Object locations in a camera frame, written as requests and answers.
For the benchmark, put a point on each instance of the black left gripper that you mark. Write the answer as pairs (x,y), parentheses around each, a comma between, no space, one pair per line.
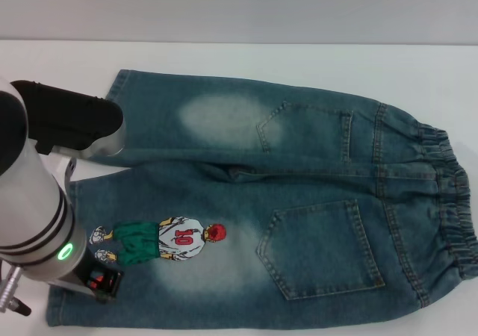
(85,272)

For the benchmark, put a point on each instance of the blue denim shorts with print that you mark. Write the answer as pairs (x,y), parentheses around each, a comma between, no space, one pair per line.
(298,186)

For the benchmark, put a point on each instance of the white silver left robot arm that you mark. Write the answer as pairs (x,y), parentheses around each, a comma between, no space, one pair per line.
(33,186)

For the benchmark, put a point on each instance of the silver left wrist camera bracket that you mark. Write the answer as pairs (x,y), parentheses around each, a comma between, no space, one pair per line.
(71,288)

